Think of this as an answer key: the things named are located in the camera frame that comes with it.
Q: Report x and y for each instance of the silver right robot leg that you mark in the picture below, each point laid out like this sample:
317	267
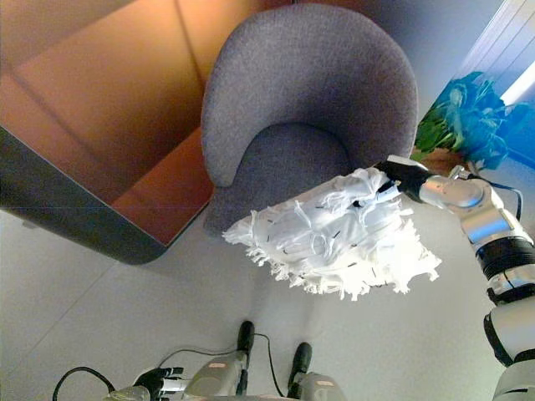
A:
311	382

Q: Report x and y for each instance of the wooden planter box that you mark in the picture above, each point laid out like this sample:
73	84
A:
441	158

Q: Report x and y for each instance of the grey fabric tub armchair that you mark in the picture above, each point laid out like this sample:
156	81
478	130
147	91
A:
309	83

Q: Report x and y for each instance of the white curtain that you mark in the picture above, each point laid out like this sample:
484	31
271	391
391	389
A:
497	46

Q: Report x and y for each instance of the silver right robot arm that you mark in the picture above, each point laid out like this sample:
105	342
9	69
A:
493	234

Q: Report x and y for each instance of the green leafy potted plant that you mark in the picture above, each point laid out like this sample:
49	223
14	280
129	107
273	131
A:
468	117

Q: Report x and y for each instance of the white fringed pillow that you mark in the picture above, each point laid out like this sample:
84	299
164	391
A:
334	242

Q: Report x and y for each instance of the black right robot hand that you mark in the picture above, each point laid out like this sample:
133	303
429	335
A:
403	177

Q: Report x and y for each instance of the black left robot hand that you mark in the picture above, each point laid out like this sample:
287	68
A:
161	382

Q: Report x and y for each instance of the orange wooden cabinet dark edge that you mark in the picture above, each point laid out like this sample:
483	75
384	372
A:
100	125

